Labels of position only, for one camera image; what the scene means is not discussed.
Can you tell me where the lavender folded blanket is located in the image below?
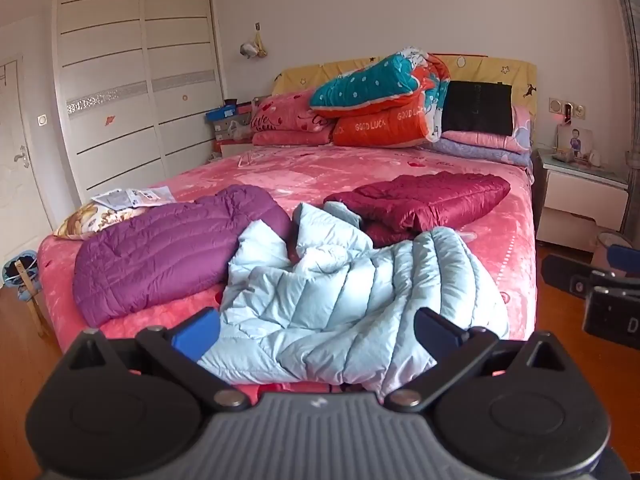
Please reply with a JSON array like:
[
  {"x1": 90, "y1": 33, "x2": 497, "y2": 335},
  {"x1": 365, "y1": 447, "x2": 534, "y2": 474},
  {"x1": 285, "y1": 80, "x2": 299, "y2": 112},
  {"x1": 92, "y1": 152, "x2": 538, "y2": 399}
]
[{"x1": 432, "y1": 137, "x2": 532, "y2": 168}]

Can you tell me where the light blue down jacket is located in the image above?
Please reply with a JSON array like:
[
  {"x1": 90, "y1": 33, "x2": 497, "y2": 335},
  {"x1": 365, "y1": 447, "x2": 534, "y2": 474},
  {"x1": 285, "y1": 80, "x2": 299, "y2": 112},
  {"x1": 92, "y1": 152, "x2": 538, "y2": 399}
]
[{"x1": 197, "y1": 202, "x2": 511, "y2": 401}]

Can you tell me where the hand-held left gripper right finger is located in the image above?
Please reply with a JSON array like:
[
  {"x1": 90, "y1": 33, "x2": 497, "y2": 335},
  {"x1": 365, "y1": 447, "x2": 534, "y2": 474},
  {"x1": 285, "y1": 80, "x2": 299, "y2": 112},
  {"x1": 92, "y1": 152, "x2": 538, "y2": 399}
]
[{"x1": 382, "y1": 306, "x2": 569, "y2": 411}]

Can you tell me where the bed with pink plush blanket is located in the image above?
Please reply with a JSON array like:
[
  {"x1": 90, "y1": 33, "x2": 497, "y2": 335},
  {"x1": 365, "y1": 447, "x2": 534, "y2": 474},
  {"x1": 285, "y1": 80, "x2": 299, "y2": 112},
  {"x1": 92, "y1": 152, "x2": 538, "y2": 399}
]
[{"x1": 37, "y1": 52, "x2": 541, "y2": 396}]

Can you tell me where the pink folded blanket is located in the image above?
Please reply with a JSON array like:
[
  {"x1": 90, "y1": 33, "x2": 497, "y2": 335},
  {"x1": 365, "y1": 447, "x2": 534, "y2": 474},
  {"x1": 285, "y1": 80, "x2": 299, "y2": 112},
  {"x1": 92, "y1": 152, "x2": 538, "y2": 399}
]
[{"x1": 441, "y1": 130, "x2": 523, "y2": 153}]

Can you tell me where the cartoon printed pillow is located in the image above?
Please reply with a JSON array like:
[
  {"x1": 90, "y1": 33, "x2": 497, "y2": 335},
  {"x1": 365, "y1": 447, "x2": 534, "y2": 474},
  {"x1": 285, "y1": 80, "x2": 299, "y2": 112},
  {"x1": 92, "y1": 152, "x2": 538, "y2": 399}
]
[{"x1": 52, "y1": 199, "x2": 148, "y2": 241}]

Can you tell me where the white sliding wardrobe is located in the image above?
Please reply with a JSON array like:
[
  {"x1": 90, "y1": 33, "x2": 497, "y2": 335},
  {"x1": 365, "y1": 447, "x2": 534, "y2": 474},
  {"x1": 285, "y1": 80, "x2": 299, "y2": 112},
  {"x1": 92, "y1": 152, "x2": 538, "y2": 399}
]
[{"x1": 50, "y1": 0, "x2": 226, "y2": 206}]

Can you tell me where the white nightstand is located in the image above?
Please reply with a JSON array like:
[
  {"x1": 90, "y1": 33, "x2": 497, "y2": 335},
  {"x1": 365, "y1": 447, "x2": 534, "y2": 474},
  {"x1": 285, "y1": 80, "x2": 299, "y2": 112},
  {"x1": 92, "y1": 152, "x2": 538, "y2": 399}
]
[{"x1": 535, "y1": 149, "x2": 631, "y2": 253}]

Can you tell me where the printed paper leaflet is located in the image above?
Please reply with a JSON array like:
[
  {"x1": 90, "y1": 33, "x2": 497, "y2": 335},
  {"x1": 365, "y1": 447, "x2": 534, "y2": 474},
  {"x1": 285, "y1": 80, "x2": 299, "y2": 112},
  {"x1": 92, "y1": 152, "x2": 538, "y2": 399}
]
[
  {"x1": 91, "y1": 189, "x2": 133, "y2": 209},
  {"x1": 127, "y1": 186, "x2": 174, "y2": 207}
]

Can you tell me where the white door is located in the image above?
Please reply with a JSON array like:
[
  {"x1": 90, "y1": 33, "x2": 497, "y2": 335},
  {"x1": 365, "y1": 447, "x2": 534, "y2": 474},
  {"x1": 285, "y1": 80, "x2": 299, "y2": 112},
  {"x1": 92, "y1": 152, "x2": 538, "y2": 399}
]
[{"x1": 0, "y1": 55, "x2": 56, "y2": 241}]

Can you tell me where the hanging plush toy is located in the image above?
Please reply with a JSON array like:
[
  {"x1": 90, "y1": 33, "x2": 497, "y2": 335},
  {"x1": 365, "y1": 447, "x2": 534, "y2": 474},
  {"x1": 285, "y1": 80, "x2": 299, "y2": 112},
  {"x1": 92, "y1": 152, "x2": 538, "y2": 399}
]
[{"x1": 239, "y1": 30, "x2": 268, "y2": 60}]

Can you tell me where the black cloth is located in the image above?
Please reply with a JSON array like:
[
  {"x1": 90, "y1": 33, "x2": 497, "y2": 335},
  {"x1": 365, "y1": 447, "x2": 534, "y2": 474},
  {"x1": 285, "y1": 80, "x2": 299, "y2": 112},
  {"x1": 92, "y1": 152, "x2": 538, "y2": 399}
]
[{"x1": 441, "y1": 80, "x2": 516, "y2": 137}]

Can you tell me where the grey curtain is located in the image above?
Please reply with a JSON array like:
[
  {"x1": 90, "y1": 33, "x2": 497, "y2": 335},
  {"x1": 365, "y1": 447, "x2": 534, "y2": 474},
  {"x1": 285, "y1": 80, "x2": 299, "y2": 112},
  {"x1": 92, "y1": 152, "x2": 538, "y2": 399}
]
[{"x1": 607, "y1": 0, "x2": 640, "y2": 196}]

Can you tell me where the framed photo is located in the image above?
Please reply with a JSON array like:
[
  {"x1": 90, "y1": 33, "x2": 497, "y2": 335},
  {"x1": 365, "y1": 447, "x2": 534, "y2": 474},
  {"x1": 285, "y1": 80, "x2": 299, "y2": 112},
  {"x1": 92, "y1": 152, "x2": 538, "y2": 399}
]
[{"x1": 556, "y1": 124, "x2": 596, "y2": 161}]

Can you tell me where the pink folded quilt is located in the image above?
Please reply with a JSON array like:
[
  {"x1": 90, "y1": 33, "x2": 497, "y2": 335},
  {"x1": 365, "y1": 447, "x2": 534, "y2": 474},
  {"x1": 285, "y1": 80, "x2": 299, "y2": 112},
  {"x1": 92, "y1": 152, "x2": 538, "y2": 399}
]
[{"x1": 250, "y1": 91, "x2": 336, "y2": 147}]

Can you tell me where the white waste bin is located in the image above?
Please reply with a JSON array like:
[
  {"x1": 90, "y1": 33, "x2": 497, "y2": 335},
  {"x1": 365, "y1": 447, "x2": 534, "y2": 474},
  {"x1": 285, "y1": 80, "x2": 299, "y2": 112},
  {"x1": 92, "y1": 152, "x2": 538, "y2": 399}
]
[{"x1": 592, "y1": 230, "x2": 633, "y2": 276}]

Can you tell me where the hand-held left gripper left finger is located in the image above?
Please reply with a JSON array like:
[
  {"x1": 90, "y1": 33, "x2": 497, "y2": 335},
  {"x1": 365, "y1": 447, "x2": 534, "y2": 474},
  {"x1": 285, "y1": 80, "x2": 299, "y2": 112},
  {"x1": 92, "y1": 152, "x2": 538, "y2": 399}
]
[{"x1": 64, "y1": 306, "x2": 252, "y2": 413}]

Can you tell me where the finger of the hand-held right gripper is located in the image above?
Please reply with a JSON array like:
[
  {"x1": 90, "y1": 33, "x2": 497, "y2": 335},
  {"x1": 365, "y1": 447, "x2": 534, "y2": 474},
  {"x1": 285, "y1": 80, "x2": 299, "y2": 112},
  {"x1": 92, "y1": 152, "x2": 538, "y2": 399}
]
[
  {"x1": 607, "y1": 245, "x2": 640, "y2": 277},
  {"x1": 541, "y1": 254, "x2": 601, "y2": 307}
]

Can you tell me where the blue cloth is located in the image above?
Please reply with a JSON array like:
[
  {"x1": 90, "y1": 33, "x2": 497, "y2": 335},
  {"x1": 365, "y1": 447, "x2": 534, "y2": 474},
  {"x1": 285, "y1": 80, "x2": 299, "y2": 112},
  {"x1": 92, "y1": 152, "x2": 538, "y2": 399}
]
[{"x1": 2, "y1": 255, "x2": 41, "y2": 302}]

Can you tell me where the teal and orange folded quilt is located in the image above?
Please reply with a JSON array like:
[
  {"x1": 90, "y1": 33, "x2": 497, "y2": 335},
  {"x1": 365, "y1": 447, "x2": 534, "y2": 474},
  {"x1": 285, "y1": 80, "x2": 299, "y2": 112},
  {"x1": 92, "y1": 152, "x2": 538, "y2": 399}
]
[{"x1": 309, "y1": 46, "x2": 451, "y2": 150}]

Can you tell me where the yellow headboard cover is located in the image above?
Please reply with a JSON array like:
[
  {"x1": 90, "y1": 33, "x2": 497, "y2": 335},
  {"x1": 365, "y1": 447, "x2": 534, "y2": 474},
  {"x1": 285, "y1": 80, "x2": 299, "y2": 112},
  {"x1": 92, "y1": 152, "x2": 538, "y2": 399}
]
[{"x1": 271, "y1": 52, "x2": 538, "y2": 126}]

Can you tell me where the purple down jacket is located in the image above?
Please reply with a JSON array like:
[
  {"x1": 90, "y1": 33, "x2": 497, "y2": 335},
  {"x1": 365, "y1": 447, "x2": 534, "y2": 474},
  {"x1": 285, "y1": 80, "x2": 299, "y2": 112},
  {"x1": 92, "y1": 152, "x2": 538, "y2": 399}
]
[{"x1": 72, "y1": 184, "x2": 293, "y2": 328}]

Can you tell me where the dark red down jacket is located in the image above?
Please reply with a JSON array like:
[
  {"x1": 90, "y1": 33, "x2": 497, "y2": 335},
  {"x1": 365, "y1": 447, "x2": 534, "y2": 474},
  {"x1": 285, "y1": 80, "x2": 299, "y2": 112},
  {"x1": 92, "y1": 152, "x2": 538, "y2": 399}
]
[{"x1": 323, "y1": 171, "x2": 512, "y2": 248}]

